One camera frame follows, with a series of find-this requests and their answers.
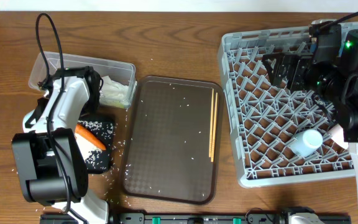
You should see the white napkin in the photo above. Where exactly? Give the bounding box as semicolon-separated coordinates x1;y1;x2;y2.
100;76;129;105

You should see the pink cup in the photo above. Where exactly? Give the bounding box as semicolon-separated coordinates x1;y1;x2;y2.
328;124;349;149

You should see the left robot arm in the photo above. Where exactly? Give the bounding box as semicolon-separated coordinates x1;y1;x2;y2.
12;66;109;223

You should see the black plastic tray bin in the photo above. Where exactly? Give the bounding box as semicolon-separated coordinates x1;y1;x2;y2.
75;115;116;174

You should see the grey plastic dishwasher rack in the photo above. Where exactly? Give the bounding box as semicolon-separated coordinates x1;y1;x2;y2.
218;22;358;188

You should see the spilled white rice pile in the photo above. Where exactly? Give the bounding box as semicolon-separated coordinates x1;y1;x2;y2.
75;120;114;174

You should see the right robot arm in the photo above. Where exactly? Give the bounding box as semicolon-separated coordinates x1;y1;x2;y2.
262;26;358;194

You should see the clear plastic bin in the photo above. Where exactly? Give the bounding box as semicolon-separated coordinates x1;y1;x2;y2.
28;52;137;109

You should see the dark brown serving tray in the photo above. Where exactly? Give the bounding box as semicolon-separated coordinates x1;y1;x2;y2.
120;76;224;205

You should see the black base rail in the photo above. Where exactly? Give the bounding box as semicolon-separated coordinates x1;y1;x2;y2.
39;213;352;224

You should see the orange carrot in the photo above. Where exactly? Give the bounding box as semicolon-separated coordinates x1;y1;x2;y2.
75;124;106;151

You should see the wooden chopstick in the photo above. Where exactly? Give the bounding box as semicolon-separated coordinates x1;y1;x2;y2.
211;93;218;162
209;89;214;158

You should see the light blue cup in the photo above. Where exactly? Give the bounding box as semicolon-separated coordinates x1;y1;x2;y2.
288;129;323;157

